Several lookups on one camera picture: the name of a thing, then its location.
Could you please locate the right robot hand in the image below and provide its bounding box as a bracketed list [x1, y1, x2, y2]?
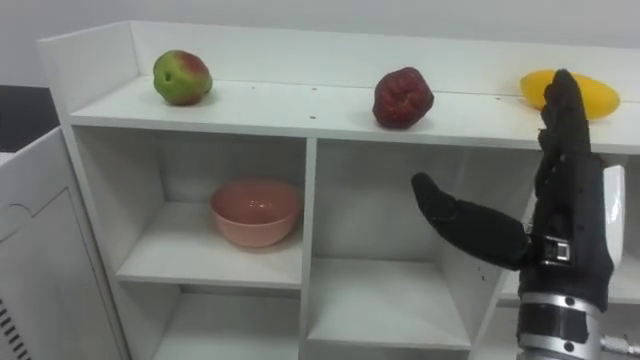
[410, 68, 627, 314]

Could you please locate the yellow mango soft toy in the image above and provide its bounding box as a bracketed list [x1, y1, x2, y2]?
[519, 69, 622, 121]

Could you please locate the dark red apple soft toy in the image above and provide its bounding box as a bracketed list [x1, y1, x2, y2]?
[371, 66, 436, 131]

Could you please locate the white shelf unit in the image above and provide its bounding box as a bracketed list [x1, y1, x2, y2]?
[37, 19, 640, 360]

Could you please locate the pink bowl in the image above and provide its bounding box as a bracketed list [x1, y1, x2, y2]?
[209, 177, 305, 249]

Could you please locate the green red apple soft toy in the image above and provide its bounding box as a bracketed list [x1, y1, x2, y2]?
[152, 49, 214, 107]

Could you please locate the white cabinet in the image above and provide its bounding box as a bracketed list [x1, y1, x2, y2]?
[0, 125, 132, 360]

